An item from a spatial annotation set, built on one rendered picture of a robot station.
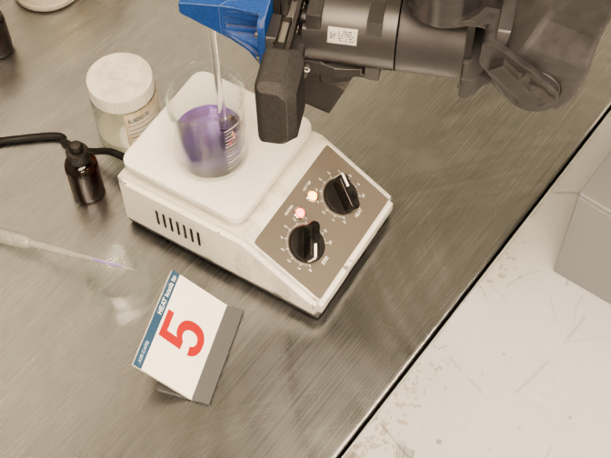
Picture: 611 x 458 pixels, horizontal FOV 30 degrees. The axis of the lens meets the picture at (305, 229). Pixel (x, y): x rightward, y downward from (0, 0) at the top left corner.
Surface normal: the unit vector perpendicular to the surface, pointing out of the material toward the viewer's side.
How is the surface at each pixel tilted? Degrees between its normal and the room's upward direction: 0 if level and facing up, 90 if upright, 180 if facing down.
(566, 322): 0
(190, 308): 40
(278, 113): 90
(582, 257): 90
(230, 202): 0
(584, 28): 94
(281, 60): 1
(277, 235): 30
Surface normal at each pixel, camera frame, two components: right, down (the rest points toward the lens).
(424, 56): -0.18, 0.68
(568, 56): -0.07, 0.53
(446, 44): -0.16, 0.35
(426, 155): 0.00, -0.55
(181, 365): 0.61, -0.28
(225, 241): -0.51, 0.72
